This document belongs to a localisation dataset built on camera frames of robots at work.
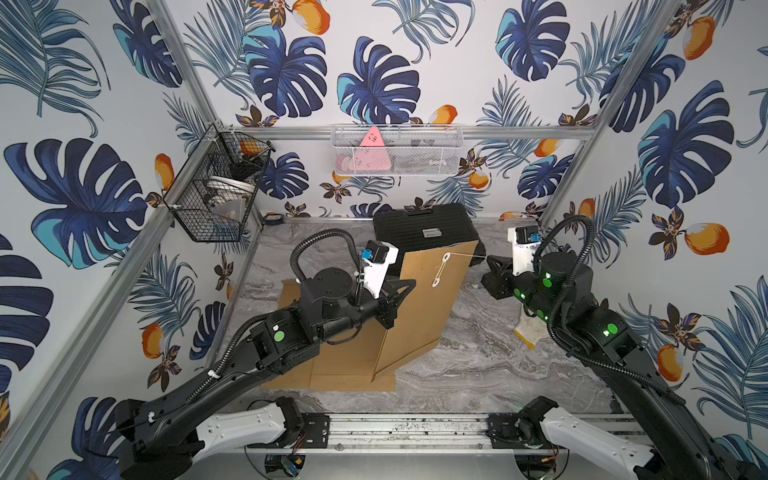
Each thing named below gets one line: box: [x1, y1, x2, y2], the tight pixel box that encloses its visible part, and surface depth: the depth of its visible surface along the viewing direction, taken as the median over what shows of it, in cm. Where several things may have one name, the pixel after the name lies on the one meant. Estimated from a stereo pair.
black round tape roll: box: [265, 212, 284, 226], surface depth 124 cm
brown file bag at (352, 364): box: [310, 318, 396, 392], surface depth 83 cm
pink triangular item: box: [348, 126, 392, 171], surface depth 92 cm
